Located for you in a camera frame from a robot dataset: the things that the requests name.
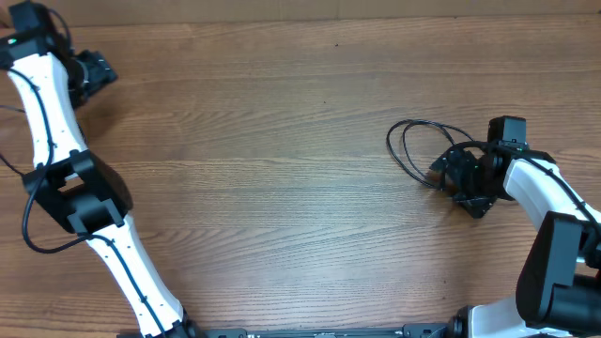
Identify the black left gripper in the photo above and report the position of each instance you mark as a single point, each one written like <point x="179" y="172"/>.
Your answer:
<point x="103" y="72"/>

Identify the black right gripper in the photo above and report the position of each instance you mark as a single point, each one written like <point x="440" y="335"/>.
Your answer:
<point x="477" y="203"/>

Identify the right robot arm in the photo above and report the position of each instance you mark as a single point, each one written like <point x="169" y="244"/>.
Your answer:
<point x="551" y="299"/>

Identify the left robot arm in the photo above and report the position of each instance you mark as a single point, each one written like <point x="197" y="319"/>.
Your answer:
<point x="82" y="193"/>

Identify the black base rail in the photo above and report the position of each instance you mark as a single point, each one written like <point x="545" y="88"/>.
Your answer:
<point x="416" y="330"/>

